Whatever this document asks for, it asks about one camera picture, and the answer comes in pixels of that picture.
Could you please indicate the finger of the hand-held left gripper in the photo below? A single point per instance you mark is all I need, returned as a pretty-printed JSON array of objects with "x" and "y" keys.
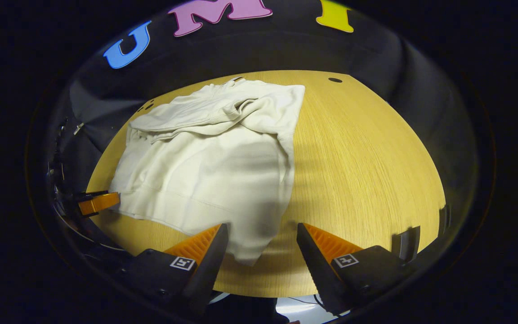
[{"x": 99, "y": 203}]

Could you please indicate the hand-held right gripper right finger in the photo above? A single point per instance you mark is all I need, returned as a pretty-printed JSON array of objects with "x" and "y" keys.
[{"x": 315, "y": 270}]

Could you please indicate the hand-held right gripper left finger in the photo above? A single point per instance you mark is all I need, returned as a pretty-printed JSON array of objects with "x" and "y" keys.
[{"x": 209, "y": 270}]

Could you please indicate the white zip sweatshirt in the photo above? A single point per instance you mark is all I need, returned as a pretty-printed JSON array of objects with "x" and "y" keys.
[{"x": 205, "y": 171}]

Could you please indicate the white cloth clip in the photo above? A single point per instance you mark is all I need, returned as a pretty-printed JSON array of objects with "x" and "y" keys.
[{"x": 78, "y": 129}]

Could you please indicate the dark grey curved object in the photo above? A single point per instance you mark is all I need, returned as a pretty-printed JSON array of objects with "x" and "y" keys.
[
  {"x": 444, "y": 219},
  {"x": 406, "y": 243}
]

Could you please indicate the black backdrop cloth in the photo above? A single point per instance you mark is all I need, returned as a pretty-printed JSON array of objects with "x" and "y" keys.
[{"x": 286, "y": 49}]

